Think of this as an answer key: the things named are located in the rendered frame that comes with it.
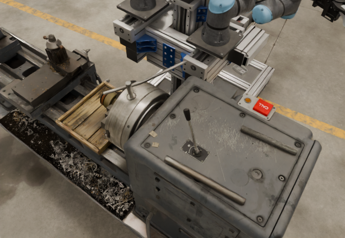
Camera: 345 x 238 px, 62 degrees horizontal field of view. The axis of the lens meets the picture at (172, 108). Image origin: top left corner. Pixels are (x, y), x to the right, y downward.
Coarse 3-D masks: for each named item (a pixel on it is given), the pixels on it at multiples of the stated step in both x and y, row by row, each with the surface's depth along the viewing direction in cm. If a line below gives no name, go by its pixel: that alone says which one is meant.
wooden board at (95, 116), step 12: (108, 84) 164; (96, 96) 161; (72, 108) 152; (84, 108) 155; (96, 108) 155; (60, 120) 148; (72, 120) 150; (84, 120) 151; (96, 120) 150; (72, 132) 143; (84, 132) 146; (84, 144) 143; (108, 144) 143
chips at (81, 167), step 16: (16, 112) 195; (16, 128) 187; (32, 128) 187; (48, 128) 188; (32, 144) 180; (48, 144) 180; (64, 144) 180; (48, 160) 173; (64, 160) 168; (80, 160) 168; (80, 176) 163; (96, 176) 166; (112, 176) 168; (96, 192) 158; (112, 192) 159; (128, 192) 158; (112, 208) 156; (128, 208) 155
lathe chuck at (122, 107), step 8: (136, 88) 118; (144, 88) 119; (152, 88) 121; (120, 96) 116; (136, 96) 115; (144, 96) 115; (120, 104) 115; (128, 104) 114; (136, 104) 113; (112, 112) 115; (120, 112) 114; (128, 112) 113; (112, 120) 115; (120, 120) 114; (112, 128) 116; (120, 128) 114; (112, 136) 118; (120, 136) 115; (120, 144) 118
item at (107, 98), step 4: (104, 96) 131; (108, 96) 130; (112, 96) 130; (100, 100) 132; (104, 100) 131; (108, 100) 130; (112, 100) 130; (104, 104) 131; (108, 104) 129; (112, 104) 130
